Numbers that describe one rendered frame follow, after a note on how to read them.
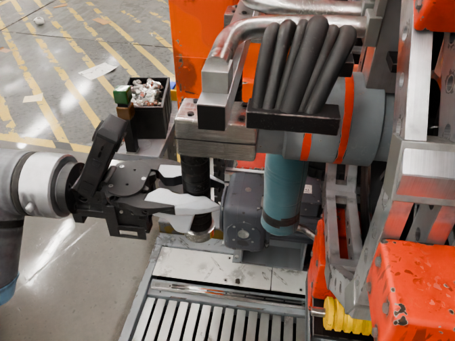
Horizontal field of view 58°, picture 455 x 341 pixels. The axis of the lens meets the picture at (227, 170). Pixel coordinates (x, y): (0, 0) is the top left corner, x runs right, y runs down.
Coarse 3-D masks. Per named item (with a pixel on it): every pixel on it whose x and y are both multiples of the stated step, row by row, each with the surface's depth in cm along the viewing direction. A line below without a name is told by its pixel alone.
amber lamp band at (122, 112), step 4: (132, 104) 114; (116, 108) 112; (120, 108) 112; (124, 108) 112; (128, 108) 112; (132, 108) 114; (116, 112) 113; (120, 112) 113; (124, 112) 112; (128, 112) 112; (132, 112) 114; (120, 116) 113; (124, 116) 113; (128, 116) 113; (132, 116) 114
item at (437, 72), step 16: (432, 48) 61; (432, 64) 61; (432, 80) 61; (432, 96) 65; (432, 112) 67; (432, 128) 67; (368, 176) 84; (384, 176) 80; (368, 192) 83; (368, 208) 81; (416, 208) 60; (448, 240) 48
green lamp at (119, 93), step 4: (116, 88) 110; (120, 88) 110; (124, 88) 110; (128, 88) 110; (112, 92) 109; (116, 92) 109; (120, 92) 109; (124, 92) 108; (128, 92) 110; (116, 96) 109; (120, 96) 109; (124, 96) 109; (128, 96) 110; (132, 96) 113; (116, 100) 110; (120, 100) 110; (124, 100) 110; (128, 100) 110
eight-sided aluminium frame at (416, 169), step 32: (352, 0) 73; (416, 32) 36; (448, 32) 38; (416, 64) 35; (448, 64) 38; (416, 96) 35; (448, 96) 37; (416, 128) 35; (448, 128) 37; (416, 160) 35; (448, 160) 34; (352, 192) 84; (384, 192) 40; (416, 192) 36; (448, 192) 35; (352, 224) 77; (384, 224) 39; (416, 224) 42; (448, 224) 37; (352, 256) 72; (352, 288) 48
